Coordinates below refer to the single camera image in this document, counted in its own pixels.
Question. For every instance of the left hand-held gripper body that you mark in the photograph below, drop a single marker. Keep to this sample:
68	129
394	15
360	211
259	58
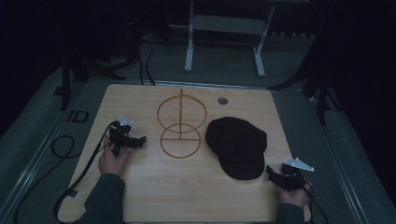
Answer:
120	137

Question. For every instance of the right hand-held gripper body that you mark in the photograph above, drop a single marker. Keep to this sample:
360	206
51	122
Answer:
292	177

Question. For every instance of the black cap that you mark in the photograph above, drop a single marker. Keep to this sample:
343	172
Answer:
237	146

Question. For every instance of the person's right hand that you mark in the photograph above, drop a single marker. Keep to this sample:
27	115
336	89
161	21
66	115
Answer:
294	196

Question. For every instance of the person's left hand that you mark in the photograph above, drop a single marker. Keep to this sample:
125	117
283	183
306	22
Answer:
112	161

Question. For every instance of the black tripod stand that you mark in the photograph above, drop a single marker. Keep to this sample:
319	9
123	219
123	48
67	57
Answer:
314	84
93	59

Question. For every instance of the white metal table frame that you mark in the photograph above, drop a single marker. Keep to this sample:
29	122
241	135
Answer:
227	31

